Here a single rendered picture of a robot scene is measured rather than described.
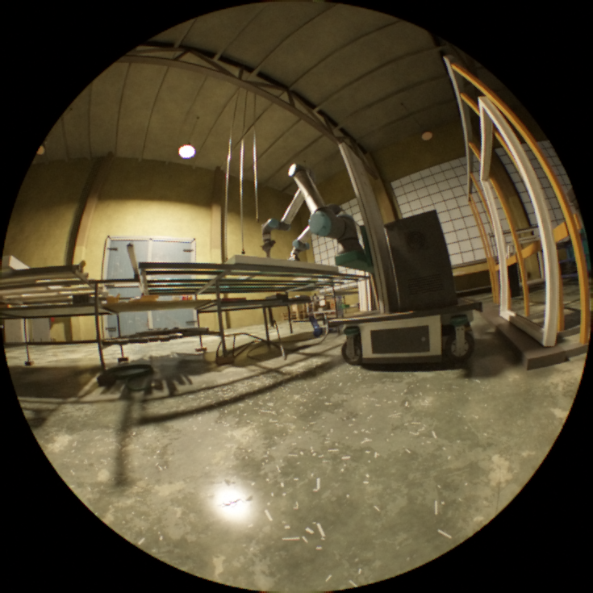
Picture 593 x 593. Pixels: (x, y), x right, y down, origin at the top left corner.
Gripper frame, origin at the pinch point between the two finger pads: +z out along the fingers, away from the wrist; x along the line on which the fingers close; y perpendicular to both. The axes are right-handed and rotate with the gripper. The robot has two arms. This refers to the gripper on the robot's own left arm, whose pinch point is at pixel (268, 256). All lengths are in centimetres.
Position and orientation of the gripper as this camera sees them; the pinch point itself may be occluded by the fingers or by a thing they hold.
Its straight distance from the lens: 183.1
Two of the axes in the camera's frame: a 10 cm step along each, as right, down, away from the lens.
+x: 6.7, -1.4, -7.3
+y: -7.3, 0.4, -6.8
